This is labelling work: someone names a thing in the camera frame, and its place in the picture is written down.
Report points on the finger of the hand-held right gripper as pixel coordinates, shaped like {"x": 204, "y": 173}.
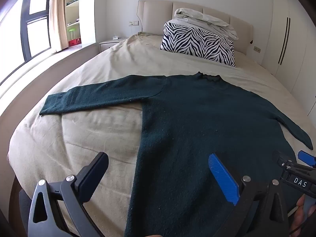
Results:
{"x": 306, "y": 157}
{"x": 281, "y": 158}

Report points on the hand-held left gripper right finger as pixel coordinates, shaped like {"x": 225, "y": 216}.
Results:
{"x": 223, "y": 179}

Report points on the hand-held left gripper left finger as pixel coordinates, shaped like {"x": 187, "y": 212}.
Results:
{"x": 95, "y": 171}

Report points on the dark green knit sweater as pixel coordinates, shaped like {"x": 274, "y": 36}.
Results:
{"x": 192, "y": 118}

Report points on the person's right hand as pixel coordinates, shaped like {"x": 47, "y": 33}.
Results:
{"x": 301, "y": 206}

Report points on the white wardrobe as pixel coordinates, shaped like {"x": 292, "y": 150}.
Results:
{"x": 296, "y": 54}

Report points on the bed with beige sheet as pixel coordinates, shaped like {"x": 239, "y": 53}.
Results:
{"x": 98, "y": 61}

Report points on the white nightstand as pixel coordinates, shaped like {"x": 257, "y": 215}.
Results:
{"x": 108, "y": 45}

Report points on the red box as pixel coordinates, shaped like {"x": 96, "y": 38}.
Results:
{"x": 74, "y": 42}

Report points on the zebra print pillow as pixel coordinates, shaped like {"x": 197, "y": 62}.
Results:
{"x": 195, "y": 43}

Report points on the green table lamp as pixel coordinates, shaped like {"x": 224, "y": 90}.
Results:
{"x": 71, "y": 32}

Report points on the folded white duvet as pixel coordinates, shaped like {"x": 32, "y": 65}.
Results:
{"x": 205, "y": 21}

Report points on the beige curtain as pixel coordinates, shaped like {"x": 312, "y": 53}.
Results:
{"x": 58, "y": 17}

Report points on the black framed window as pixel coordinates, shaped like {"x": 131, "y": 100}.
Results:
{"x": 37, "y": 17}

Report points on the beige padded headboard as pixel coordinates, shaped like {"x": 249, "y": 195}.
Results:
{"x": 155, "y": 17}

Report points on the wall socket panel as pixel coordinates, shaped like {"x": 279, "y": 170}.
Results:
{"x": 257, "y": 49}
{"x": 133, "y": 23}

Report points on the white wall shelf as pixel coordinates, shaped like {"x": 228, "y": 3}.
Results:
{"x": 73, "y": 7}

